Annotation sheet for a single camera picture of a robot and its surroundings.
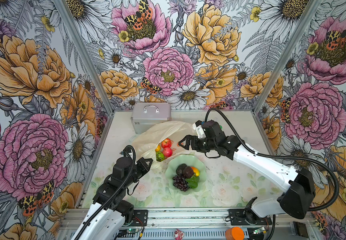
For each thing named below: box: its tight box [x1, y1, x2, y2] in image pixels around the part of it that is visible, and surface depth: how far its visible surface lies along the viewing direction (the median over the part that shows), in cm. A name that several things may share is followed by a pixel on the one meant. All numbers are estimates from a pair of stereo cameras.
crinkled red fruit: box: [161, 138, 172, 148], surface depth 98 cm
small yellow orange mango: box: [191, 166, 200, 177], surface depth 86 cm
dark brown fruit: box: [182, 166, 195, 179], surface depth 83 cm
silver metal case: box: [131, 102, 171, 134], surface depth 101 cm
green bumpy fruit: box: [156, 151, 165, 162], surface depth 91 cm
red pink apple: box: [163, 147, 173, 158], surface depth 96 cm
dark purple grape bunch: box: [172, 175, 190, 192], surface depth 81 cm
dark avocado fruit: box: [176, 163, 187, 176], surface depth 87 cm
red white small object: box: [174, 229, 185, 240], surface depth 67 cm
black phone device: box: [293, 221, 309, 238], surface depth 71 cm
